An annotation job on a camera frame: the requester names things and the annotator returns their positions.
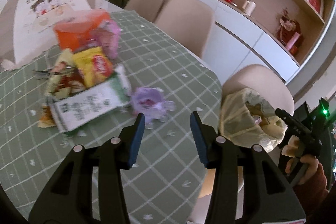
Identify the cream chips bag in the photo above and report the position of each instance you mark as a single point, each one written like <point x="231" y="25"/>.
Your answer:
<point x="64" y="80"/>

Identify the far beige chair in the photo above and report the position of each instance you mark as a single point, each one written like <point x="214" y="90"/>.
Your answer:
<point x="148" y="9"/>

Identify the red framed picture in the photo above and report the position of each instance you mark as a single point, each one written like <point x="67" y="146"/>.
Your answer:
<point x="318" y="5"/>

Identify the green checked tablecloth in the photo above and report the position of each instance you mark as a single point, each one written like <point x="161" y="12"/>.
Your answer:
<point x="164" y="183"/>

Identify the trash bin with yellow bag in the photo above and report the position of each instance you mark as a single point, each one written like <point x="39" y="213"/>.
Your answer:
<point x="246" y="118"/>

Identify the middle beige chair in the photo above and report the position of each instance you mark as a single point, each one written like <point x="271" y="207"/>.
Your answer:
<point x="188" y="22"/>

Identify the beige chair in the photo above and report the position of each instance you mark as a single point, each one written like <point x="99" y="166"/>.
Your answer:
<point x="188" y="22"/>
<point x="264" y="81"/>
<point x="148" y="9"/>

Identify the pink trash box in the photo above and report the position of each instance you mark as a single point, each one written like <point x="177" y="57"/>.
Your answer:
<point x="107" y="35"/>

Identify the white green carton box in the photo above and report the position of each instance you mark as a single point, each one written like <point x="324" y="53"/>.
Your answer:
<point x="75" y="111"/>

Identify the white sideboard cabinet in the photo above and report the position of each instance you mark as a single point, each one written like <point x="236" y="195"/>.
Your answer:
<point x="235" y="42"/>

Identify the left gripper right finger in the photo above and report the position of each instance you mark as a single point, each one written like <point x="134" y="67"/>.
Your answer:
<point x="197" y="129"/>

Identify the yellow snack bag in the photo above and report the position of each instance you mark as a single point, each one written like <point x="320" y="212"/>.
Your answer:
<point x="93" y="65"/>

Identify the right hand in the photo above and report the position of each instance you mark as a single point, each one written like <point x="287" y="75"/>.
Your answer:
<point x="307" y="171"/>

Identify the orange snack box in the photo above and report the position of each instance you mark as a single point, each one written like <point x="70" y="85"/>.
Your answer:
<point x="76" y="28"/>

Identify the near beige chair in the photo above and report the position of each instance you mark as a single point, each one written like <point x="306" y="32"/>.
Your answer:
<point x="264" y="81"/>

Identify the purple crumpled wrapper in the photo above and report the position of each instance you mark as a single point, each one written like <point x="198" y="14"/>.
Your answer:
<point x="151" y="103"/>

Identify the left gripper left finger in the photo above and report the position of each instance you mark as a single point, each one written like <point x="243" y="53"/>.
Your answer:
<point x="137" y="131"/>

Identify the pink cone bottle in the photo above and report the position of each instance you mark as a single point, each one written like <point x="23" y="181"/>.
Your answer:
<point x="292" y="41"/>

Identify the red flower decoration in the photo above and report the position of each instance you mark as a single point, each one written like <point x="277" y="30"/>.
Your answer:
<point x="286" y="30"/>

